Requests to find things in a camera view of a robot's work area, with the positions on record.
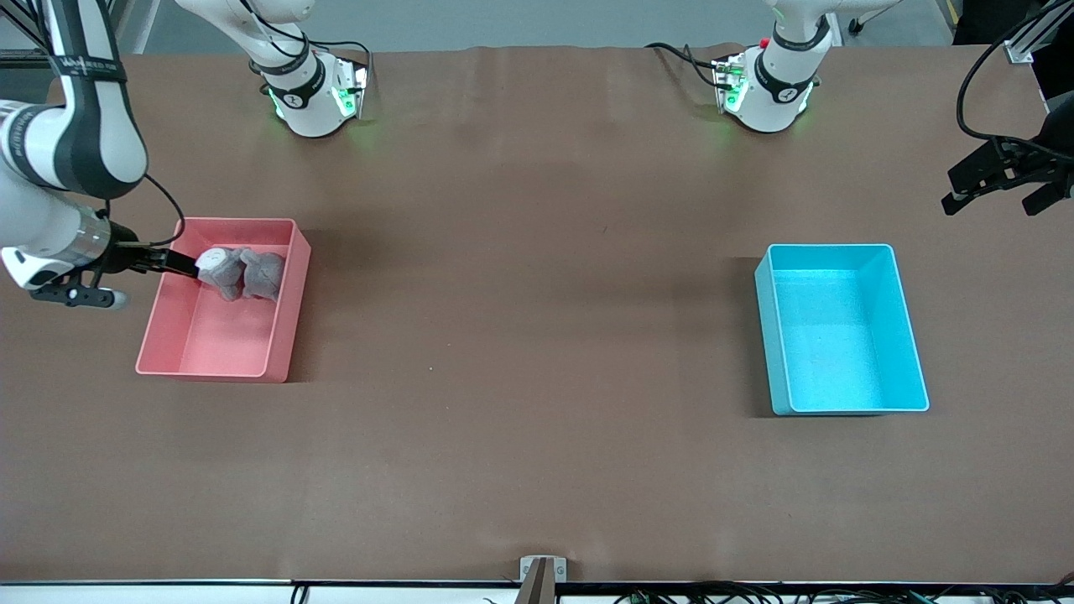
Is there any small grey plush toy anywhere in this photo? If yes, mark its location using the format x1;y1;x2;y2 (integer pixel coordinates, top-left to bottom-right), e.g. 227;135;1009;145
240;248;287;302

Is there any grey plush toy white belly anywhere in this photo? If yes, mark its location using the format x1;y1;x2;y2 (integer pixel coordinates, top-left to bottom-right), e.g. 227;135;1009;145
195;246;246;302

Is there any black left base cable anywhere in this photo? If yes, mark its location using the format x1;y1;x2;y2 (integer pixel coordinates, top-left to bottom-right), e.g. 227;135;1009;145
644;42;724;90

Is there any black right base cable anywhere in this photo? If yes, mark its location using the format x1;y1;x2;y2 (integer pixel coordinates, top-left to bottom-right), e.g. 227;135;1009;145
306;38;374;85

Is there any aluminium frame profile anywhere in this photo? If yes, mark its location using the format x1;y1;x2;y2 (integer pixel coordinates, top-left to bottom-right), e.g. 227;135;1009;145
1003;0;1074;65
0;0;135;70

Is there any metal base connector bracket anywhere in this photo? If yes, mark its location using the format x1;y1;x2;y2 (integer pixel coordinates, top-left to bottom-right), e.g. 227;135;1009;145
712;54;749;115
332;60;372;120

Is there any black base cable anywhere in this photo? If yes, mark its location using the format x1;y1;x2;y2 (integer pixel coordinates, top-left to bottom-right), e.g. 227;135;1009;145
644;42;724;90
306;38;374;85

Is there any black cable bundle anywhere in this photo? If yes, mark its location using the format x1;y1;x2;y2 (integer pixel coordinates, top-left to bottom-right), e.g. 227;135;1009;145
613;577;1074;604

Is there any grey stand leg black foot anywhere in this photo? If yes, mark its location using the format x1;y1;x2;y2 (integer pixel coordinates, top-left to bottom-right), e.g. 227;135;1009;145
847;0;905;34

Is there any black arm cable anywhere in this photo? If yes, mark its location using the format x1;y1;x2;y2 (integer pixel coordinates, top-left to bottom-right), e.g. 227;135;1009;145
956;0;1074;162
101;172;186;249

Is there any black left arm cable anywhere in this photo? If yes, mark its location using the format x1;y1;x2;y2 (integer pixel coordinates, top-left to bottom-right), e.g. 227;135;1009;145
956;0;1074;162

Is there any brown camera post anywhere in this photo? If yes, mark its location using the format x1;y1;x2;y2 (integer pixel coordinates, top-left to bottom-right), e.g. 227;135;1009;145
516;560;556;604

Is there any blue plastic box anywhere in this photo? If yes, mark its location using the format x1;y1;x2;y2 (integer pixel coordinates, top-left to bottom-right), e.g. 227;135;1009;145
753;243;931;416

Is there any grey metal bracket plate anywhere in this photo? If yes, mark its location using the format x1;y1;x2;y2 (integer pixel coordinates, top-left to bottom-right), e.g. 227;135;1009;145
519;555;568;584

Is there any pink plastic box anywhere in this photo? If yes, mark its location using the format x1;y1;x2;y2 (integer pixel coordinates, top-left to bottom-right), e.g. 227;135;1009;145
134;216;312;384

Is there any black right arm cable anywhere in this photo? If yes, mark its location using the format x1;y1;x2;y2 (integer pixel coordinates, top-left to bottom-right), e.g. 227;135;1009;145
101;172;186;249

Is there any brown table cover mat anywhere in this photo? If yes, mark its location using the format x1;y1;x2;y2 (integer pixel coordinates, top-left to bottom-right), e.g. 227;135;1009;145
0;44;1074;586

